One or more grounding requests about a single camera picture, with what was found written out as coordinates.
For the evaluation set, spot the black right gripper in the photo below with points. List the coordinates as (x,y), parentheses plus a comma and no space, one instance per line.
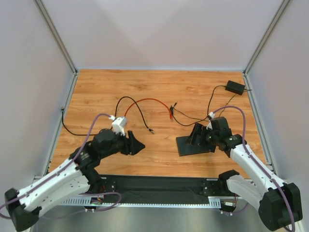
(203,135)

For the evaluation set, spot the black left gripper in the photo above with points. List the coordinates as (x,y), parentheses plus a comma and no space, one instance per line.
(129,143)

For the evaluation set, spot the black network switch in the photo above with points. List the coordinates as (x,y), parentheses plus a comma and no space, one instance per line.
(186,149)

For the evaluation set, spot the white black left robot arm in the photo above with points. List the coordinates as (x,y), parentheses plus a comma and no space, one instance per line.
(76,175)

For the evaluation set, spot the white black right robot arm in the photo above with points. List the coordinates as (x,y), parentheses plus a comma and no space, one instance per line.
(277,202)

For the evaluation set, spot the black base mat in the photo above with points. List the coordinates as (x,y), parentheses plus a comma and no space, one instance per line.
(165,189)

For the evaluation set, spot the black power adapter brick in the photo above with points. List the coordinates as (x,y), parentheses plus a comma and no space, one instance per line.
(235,87)

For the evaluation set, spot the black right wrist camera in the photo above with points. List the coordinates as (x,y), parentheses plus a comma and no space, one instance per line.
(220,127)

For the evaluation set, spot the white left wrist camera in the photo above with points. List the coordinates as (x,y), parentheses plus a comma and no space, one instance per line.
(118,124)

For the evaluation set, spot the slotted grey cable duct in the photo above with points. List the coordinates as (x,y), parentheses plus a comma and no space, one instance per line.
(87,201)

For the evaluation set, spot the right aluminium frame post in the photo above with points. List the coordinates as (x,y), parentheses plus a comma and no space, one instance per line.
(266,36)

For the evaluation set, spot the aluminium frame post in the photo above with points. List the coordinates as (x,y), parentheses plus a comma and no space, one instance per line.
(56,36)
(266,36)

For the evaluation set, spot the left aluminium frame post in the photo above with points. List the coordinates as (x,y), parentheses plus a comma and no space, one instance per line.
(56,36)

